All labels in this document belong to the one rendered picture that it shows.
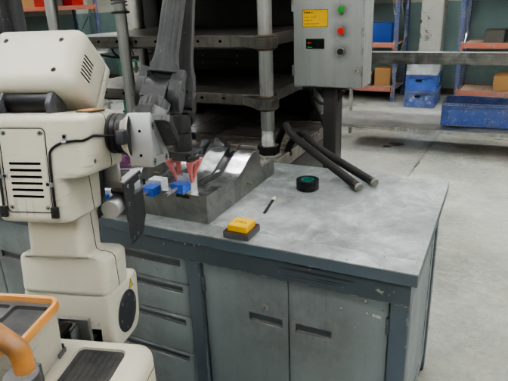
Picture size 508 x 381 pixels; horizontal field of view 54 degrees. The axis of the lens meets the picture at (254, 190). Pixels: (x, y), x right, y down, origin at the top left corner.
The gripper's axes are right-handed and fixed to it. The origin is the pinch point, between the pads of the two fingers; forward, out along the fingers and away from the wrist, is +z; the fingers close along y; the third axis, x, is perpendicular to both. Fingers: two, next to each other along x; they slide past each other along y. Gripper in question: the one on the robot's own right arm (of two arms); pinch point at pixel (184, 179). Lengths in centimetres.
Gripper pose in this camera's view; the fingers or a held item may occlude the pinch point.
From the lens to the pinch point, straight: 153.4
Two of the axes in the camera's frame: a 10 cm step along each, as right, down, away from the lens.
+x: -4.2, 3.0, -8.5
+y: -9.1, -1.1, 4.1
